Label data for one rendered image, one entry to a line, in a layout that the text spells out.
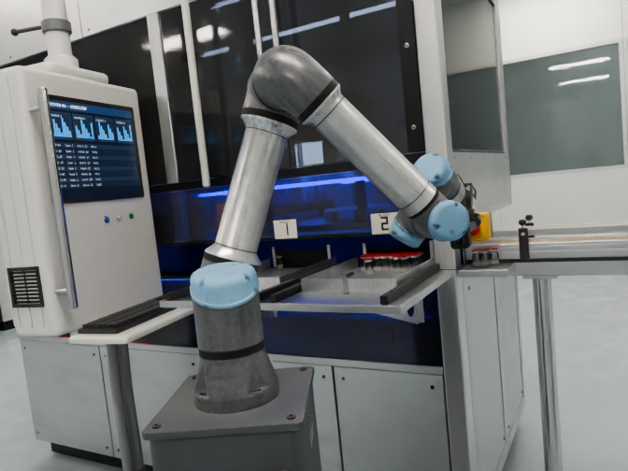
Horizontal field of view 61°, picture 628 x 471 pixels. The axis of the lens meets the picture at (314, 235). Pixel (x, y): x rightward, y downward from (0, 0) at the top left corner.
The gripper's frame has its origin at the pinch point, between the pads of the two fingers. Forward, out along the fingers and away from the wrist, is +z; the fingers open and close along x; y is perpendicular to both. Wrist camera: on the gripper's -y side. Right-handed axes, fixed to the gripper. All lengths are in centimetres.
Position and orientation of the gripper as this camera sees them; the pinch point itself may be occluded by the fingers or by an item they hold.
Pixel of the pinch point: (469, 230)
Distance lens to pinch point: 144.3
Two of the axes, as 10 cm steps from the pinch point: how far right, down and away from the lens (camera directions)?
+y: 1.1, -9.5, 2.8
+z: 4.8, 3.0, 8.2
